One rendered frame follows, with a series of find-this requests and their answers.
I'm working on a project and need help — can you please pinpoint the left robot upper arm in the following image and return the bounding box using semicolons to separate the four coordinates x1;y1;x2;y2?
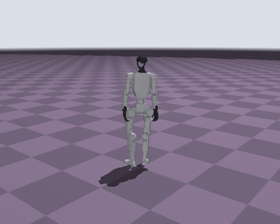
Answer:
125;73;134;95

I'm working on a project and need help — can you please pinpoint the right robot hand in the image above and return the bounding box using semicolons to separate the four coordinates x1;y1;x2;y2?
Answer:
152;105;159;121

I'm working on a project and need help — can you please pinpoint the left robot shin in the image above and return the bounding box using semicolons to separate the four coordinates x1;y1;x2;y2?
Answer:
127;134;136;162

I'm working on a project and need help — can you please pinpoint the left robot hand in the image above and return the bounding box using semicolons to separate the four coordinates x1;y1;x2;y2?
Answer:
122;106;129;122

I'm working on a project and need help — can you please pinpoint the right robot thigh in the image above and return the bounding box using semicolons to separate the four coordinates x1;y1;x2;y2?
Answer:
142;107;153;141

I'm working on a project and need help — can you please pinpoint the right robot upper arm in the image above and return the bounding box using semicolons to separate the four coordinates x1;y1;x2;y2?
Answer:
150;73;157;95

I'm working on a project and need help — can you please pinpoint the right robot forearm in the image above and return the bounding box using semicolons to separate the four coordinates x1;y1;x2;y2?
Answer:
152;90;158;109

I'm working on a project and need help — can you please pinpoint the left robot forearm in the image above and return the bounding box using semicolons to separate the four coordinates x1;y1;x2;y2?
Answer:
122;89;129;109

